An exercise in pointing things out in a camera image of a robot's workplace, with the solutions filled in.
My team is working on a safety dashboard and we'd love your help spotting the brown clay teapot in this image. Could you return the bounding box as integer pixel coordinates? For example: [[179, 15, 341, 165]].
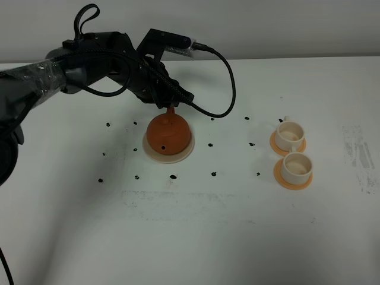
[[146, 106, 192, 156]]

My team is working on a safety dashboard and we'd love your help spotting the beige round teapot coaster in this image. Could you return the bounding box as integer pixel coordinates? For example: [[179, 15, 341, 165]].
[[142, 132, 195, 164]]

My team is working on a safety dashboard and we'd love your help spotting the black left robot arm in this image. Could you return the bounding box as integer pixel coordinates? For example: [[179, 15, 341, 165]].
[[1, 29, 194, 182]]

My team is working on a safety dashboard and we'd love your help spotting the orange near saucer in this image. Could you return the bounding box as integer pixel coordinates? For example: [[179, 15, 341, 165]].
[[273, 159, 313, 191]]

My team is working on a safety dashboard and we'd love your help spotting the white far teacup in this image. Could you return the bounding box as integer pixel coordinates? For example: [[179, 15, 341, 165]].
[[274, 116, 305, 152]]

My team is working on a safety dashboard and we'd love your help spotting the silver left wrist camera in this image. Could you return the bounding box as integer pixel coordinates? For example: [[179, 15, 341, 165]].
[[164, 38, 197, 58]]

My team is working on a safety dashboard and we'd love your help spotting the orange saucer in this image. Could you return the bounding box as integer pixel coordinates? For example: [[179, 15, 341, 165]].
[[273, 159, 313, 191], [270, 132, 306, 157]]

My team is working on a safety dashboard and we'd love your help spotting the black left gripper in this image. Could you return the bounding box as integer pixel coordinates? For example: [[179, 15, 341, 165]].
[[118, 28, 194, 109]]

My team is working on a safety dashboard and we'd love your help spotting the white near teacup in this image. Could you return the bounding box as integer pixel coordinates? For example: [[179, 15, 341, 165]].
[[280, 147, 313, 185]]

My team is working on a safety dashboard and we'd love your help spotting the orange far saucer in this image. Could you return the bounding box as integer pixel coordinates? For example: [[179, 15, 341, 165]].
[[270, 132, 306, 157]]

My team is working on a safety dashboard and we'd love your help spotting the white teacup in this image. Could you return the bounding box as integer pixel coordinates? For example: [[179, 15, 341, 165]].
[[274, 116, 305, 152], [280, 147, 313, 185]]

